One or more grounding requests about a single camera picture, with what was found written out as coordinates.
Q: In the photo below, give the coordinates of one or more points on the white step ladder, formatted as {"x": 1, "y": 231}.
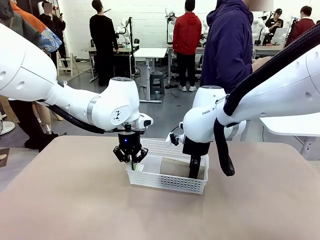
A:
{"x": 65, "y": 65}

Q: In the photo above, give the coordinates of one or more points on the man in red hoodie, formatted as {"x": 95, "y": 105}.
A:
{"x": 187, "y": 32}

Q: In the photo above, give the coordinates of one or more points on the white perforated plastic basket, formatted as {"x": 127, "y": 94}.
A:
{"x": 162, "y": 183}

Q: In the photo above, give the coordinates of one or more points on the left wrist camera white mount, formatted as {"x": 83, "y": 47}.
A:
{"x": 147, "y": 121}

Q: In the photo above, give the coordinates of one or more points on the grey plastic stool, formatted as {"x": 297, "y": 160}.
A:
{"x": 157, "y": 80}

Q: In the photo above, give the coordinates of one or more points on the black pole stand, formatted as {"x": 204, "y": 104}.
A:
{"x": 130, "y": 50}

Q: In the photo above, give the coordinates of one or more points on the grey workbench table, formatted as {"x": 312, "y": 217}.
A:
{"x": 125, "y": 50}

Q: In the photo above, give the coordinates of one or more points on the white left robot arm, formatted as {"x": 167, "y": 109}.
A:
{"x": 75, "y": 100}

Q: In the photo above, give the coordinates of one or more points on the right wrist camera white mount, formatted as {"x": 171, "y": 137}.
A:
{"x": 173, "y": 139}

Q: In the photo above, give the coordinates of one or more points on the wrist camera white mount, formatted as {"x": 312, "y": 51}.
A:
{"x": 147, "y": 121}
{"x": 173, "y": 139}

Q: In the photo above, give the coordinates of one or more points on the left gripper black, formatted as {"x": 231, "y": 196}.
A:
{"x": 130, "y": 142}

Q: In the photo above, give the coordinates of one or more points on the person in purple jacket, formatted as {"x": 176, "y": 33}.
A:
{"x": 227, "y": 50}

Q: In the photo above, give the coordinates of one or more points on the person in orange blue clothes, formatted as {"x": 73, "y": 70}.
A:
{"x": 50, "y": 40}

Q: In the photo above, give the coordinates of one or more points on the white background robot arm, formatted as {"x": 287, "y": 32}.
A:
{"x": 170, "y": 15}
{"x": 124, "y": 30}
{"x": 258, "y": 27}

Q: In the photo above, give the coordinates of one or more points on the person in green coat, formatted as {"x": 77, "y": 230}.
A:
{"x": 15, "y": 25}

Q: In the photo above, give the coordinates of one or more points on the person in black taking photo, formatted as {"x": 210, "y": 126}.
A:
{"x": 53, "y": 25}

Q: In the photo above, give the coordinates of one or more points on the white side table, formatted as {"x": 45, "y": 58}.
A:
{"x": 287, "y": 125}

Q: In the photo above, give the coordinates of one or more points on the white round stand base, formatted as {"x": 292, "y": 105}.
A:
{"x": 6, "y": 127}

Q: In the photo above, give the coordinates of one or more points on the person in black cap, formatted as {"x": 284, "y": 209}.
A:
{"x": 275, "y": 23}

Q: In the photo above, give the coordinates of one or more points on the white standing desk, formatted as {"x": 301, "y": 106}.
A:
{"x": 151, "y": 52}

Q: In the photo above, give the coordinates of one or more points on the man in black clothes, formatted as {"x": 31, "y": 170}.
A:
{"x": 102, "y": 37}

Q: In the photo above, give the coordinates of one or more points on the person in maroon jacket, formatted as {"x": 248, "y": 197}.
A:
{"x": 303, "y": 26}

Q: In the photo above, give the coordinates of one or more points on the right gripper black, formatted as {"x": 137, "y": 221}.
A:
{"x": 195, "y": 148}

